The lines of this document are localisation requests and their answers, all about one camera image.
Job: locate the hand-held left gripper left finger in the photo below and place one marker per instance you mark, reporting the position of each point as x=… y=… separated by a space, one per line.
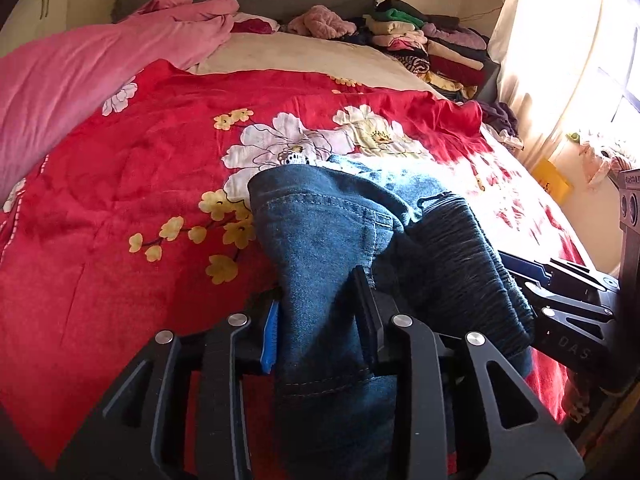
x=270 y=335

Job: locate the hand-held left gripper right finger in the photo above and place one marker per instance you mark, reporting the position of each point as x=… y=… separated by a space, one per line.
x=370 y=320

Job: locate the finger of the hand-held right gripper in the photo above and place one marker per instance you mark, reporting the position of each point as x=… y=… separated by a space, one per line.
x=530 y=265
x=565 y=325

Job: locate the blue denim pants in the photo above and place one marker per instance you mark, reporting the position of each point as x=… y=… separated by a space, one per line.
x=320 y=240

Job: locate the yellow packet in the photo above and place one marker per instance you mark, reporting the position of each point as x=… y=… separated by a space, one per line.
x=552 y=182

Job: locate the crumpled clothes on windowsill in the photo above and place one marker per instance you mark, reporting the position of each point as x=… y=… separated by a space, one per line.
x=600 y=157

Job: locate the dark purple cloth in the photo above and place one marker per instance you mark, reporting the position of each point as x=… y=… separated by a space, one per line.
x=500 y=120

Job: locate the barred window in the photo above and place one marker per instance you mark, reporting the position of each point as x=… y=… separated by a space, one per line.
x=625 y=75

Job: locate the red floral blanket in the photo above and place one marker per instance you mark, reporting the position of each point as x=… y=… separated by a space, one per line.
x=125 y=200

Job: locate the cream curtain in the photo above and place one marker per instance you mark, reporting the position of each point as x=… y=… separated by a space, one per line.
x=545 y=50

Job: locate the pile of folded clothes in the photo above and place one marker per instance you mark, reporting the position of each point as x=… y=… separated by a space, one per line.
x=440 y=50

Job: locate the beige bed sheet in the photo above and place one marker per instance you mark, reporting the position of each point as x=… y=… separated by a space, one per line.
x=300 y=55

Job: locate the pink fluffy cloth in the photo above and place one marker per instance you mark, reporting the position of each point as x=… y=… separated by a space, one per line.
x=322 y=22

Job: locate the dark red cloth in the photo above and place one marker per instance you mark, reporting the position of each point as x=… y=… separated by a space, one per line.
x=255 y=24

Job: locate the pink blanket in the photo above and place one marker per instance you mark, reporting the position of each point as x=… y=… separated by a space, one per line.
x=65 y=75

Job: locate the cream wardrobe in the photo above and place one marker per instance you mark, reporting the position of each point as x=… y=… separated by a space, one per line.
x=30 y=5

